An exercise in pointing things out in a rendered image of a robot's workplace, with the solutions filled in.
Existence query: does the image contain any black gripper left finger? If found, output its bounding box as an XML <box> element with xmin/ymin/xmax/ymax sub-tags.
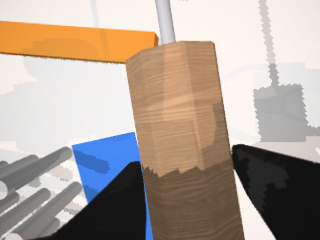
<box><xmin>28</xmin><ymin>161</ymin><xmax>147</xmax><ymax>240</ymax></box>

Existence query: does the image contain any brown wooden tool handle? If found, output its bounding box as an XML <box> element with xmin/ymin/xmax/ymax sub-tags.
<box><xmin>125</xmin><ymin>0</ymin><xmax>245</xmax><ymax>240</ymax></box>

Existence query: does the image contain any orange flat bar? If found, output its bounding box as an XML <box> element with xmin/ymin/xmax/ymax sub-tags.
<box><xmin>0</xmin><ymin>21</ymin><xmax>159</xmax><ymax>64</ymax></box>

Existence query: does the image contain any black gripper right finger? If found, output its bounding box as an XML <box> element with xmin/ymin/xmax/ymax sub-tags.
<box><xmin>231</xmin><ymin>144</ymin><xmax>320</xmax><ymax>240</ymax></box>

